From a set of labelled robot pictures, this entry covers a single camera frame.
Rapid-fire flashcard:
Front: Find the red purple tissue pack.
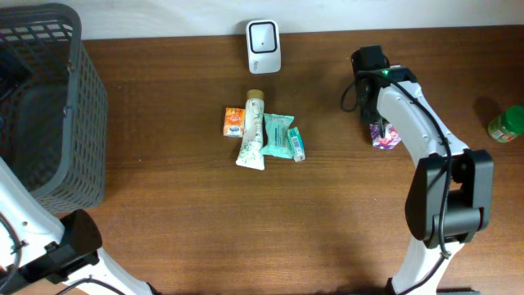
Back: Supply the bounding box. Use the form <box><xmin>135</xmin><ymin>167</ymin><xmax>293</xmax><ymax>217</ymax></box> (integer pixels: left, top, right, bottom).
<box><xmin>369</xmin><ymin>123</ymin><xmax>401</xmax><ymax>150</ymax></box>

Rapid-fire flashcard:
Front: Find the small teal box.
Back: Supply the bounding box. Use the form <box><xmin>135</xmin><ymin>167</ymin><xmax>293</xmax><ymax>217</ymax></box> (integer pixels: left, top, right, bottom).
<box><xmin>287</xmin><ymin>127</ymin><xmax>305</xmax><ymax>162</ymax></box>

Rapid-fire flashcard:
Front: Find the teal wet wipes pouch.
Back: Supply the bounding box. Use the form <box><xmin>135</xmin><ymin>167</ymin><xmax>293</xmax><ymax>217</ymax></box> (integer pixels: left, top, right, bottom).
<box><xmin>260</xmin><ymin>113</ymin><xmax>294</xmax><ymax>159</ymax></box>

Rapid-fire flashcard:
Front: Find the green jar with green lid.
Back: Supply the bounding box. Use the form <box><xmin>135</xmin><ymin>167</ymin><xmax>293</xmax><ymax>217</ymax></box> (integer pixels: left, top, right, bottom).
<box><xmin>487</xmin><ymin>105</ymin><xmax>523</xmax><ymax>143</ymax></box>

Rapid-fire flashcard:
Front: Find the white tube with tan cap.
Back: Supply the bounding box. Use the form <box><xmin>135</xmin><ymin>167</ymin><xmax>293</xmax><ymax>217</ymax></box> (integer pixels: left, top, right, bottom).
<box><xmin>236</xmin><ymin>89</ymin><xmax>264</xmax><ymax>170</ymax></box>

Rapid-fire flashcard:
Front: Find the small orange box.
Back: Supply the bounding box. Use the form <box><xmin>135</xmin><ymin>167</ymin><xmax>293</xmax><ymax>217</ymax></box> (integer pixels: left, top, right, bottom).
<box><xmin>223</xmin><ymin>107</ymin><xmax>245</xmax><ymax>138</ymax></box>

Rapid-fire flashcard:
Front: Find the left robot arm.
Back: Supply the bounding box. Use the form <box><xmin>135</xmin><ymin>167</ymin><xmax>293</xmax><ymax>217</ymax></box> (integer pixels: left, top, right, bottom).
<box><xmin>1</xmin><ymin>161</ymin><xmax>158</xmax><ymax>295</ymax></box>

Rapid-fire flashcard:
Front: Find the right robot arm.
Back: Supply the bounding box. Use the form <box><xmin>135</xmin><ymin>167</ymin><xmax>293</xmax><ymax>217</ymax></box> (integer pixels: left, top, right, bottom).
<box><xmin>350</xmin><ymin>45</ymin><xmax>494</xmax><ymax>294</ymax></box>

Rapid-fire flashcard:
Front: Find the grey plastic mesh basket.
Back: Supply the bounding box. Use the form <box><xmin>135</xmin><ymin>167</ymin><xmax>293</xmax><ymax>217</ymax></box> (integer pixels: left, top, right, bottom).
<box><xmin>1</xmin><ymin>3</ymin><xmax>109</xmax><ymax>214</ymax></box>

